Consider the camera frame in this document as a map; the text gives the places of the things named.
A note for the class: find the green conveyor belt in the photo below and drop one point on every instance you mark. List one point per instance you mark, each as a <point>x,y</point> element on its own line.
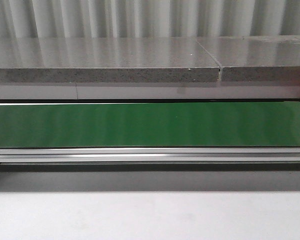
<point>182,124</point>

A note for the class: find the grey stone slab right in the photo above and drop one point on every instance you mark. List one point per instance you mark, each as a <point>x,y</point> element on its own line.
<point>255,58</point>

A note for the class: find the grey stone slab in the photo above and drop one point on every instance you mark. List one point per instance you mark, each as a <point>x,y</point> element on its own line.
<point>255,58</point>
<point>105,60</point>

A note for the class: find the grey stone slab left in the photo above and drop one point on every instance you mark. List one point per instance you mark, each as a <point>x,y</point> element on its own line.
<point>105,60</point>

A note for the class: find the white corrugated curtain backdrop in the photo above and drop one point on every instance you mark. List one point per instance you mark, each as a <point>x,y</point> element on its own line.
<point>148,18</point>

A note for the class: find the silver aluminium conveyor rail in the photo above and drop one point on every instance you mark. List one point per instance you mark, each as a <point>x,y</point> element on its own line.
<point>151,154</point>

